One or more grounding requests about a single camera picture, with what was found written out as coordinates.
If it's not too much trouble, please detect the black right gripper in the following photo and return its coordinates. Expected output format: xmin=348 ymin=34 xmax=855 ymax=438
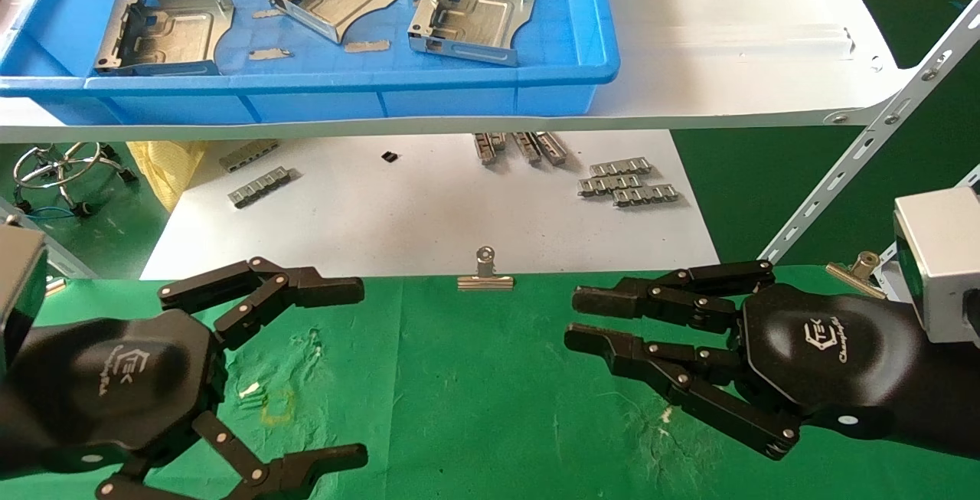
xmin=564 ymin=260 xmax=927 ymax=461

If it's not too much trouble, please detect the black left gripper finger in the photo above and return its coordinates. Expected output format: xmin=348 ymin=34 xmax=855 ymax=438
xmin=158 ymin=257 xmax=365 ymax=352

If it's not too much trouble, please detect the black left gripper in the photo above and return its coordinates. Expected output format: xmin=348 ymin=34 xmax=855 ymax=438
xmin=0 ymin=309 xmax=369 ymax=500

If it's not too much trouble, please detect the grey metal connector strip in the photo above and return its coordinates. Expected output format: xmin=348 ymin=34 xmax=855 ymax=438
xmin=511 ymin=132 xmax=541 ymax=166
xmin=536 ymin=132 xmax=569 ymax=166
xmin=612 ymin=184 xmax=681 ymax=208
xmin=589 ymin=156 xmax=654 ymax=178
xmin=473 ymin=132 xmax=507 ymax=166
xmin=577 ymin=173 xmax=643 ymax=198
xmin=228 ymin=166 xmax=292 ymax=209
xmin=219 ymin=139 xmax=281 ymax=173

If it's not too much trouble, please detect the white flat board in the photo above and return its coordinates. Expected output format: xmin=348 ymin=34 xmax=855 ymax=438
xmin=140 ymin=130 xmax=720 ymax=281

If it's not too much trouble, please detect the silver binder clip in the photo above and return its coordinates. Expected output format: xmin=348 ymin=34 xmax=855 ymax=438
xmin=457 ymin=247 xmax=515 ymax=292

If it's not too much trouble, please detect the green table cloth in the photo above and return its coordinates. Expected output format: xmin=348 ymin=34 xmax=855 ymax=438
xmin=0 ymin=264 xmax=980 ymax=500

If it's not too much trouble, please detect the yellow plastic bag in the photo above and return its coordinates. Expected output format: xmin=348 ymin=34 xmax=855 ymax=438
xmin=126 ymin=140 xmax=207 ymax=214

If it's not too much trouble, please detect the blue plastic tray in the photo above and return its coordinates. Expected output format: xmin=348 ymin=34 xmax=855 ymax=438
xmin=0 ymin=0 xmax=621 ymax=126

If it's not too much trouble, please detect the chrome stool base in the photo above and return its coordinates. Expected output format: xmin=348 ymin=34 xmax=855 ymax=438
xmin=11 ymin=142 xmax=140 ymax=217

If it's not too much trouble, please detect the white shelf board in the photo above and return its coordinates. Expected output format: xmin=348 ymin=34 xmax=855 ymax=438
xmin=0 ymin=0 xmax=916 ymax=143

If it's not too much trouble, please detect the grey metal frame bar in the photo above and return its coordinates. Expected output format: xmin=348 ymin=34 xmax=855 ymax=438
xmin=0 ymin=201 xmax=96 ymax=280

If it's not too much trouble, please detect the teal cable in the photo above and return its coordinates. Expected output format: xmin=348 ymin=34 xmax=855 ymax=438
xmin=15 ymin=205 xmax=79 ymax=222

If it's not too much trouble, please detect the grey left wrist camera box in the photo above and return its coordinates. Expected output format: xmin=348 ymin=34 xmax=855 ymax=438
xmin=0 ymin=223 xmax=48 ymax=367

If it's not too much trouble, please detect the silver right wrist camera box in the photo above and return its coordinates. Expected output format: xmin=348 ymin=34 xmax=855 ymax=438
xmin=892 ymin=186 xmax=980 ymax=344

